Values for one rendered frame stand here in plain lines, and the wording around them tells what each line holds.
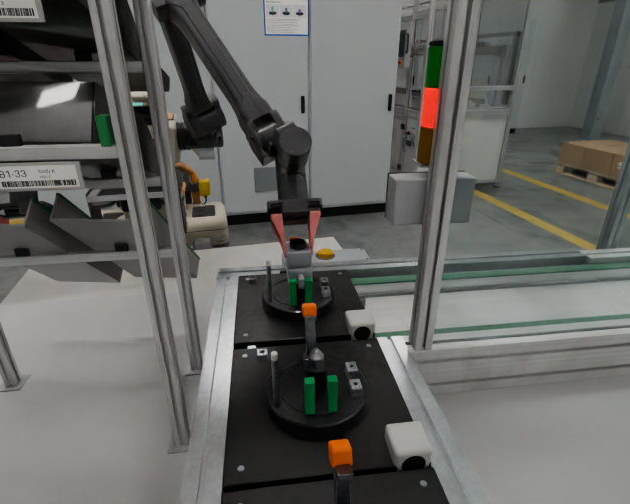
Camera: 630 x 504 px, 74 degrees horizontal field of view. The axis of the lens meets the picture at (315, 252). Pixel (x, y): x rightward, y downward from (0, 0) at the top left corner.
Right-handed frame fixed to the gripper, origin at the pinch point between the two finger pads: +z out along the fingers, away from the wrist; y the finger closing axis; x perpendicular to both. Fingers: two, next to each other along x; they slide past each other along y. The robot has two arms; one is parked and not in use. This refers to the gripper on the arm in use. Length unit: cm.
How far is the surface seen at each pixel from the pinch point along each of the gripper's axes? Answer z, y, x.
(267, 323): 12.2, -6.5, 1.6
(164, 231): -3.3, -22.1, -6.6
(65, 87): -12.7, -26.8, -30.7
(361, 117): -191, 85, 245
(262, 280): 1.7, -7.2, 13.7
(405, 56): -267, 142, 258
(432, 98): -11.7, 17.6, -27.6
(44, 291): -5, -63, 37
